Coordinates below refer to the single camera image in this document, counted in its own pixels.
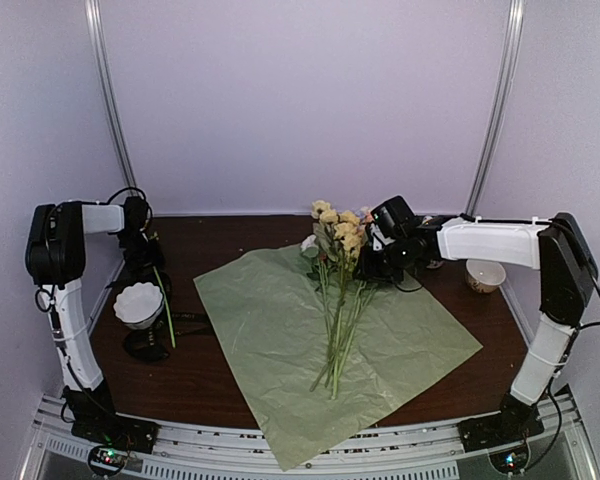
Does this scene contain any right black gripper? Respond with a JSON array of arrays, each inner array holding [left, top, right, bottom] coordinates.
[[353, 237, 413, 284]]

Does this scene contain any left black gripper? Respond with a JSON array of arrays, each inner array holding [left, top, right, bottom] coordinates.
[[118, 232, 165, 277]]

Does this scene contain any bright yellow fake flower stem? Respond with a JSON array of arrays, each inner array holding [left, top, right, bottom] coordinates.
[[152, 260, 177, 349]]

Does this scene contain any pale yellow fake flower stem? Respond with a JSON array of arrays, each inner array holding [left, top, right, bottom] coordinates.
[[310, 199, 366, 396]]

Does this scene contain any black ribbon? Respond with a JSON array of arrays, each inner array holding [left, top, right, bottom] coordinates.
[[122, 312, 214, 363]]

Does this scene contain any pink and green wrapping paper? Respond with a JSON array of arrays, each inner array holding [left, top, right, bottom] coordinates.
[[193, 244, 485, 472]]

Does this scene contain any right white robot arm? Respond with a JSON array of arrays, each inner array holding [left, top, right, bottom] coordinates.
[[354, 196, 599, 442]]

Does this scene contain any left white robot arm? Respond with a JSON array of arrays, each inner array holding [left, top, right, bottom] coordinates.
[[25, 193, 167, 393]]

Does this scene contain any patterned mug with yellow inside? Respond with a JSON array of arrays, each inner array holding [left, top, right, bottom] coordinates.
[[426, 216, 444, 270]]

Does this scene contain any white scalloped bowl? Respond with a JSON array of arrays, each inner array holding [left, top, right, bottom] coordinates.
[[113, 283, 164, 330]]

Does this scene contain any small white patterned bowl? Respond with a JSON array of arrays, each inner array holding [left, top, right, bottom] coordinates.
[[465, 259, 506, 294]]

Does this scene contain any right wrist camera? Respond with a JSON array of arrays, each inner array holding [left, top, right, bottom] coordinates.
[[365, 223, 395, 252]]

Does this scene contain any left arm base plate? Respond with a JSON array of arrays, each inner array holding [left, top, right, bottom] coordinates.
[[71, 417, 160, 454]]

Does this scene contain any front aluminium rail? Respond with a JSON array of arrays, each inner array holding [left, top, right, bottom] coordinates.
[[15, 391, 600, 479]]

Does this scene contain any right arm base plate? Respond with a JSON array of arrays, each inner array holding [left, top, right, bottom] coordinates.
[[457, 414, 545, 452]]

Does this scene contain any right aluminium frame post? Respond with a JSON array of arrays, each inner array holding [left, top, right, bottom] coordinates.
[[465, 0, 526, 215]]

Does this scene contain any aluminium frame post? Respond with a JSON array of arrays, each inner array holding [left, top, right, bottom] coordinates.
[[84, 0, 137, 187], [465, 0, 526, 215]]

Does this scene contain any left aluminium frame post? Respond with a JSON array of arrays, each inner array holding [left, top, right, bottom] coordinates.
[[84, 0, 137, 187]]

